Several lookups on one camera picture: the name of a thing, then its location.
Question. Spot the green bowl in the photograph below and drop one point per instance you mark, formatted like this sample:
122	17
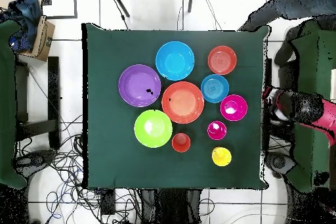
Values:
155	134

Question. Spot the green covered side table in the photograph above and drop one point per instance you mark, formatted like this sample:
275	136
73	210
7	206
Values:
6	103
309	63

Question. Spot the person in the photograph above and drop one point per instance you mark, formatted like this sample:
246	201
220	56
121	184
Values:
302	3

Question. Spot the white board black frame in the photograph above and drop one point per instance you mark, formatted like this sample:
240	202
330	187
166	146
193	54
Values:
60	3

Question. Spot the small orange bowl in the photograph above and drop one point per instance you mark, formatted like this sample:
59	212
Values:
222	60

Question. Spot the small blue bowl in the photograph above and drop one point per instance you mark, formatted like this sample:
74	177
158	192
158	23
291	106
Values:
214	88

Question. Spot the black tripod leg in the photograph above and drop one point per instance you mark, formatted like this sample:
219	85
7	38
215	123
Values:
120	2
190	0

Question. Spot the black chair frame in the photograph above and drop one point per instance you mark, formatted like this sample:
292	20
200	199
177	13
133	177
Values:
287	76
53	90

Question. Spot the blue cloth bundle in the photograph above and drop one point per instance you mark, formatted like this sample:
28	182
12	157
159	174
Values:
26	16

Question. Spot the orange cup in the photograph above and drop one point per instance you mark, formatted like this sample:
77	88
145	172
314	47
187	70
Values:
181	142

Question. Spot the dark grey stand base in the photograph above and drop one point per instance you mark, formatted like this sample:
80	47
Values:
279	162
34	159

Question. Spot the large blue bowl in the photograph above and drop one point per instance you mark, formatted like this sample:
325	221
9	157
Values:
174	60

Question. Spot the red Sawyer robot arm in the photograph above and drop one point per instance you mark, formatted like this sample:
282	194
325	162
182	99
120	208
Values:
307	105

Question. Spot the yellow cup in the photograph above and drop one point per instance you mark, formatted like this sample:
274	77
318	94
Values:
223	159

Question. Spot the pink bowl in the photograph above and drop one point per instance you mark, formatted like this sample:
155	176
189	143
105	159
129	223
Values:
237	103

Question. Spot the pink cup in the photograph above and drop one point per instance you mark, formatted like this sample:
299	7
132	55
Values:
219	134

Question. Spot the black power strip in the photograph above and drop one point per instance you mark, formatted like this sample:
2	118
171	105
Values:
107	201

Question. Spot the large orange bowl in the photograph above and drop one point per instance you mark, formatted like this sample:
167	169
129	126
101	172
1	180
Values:
182	102

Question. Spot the purple bowl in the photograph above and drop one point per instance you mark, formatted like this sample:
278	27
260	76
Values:
134	82

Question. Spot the dark green tablecloth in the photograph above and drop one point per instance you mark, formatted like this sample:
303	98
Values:
110	50

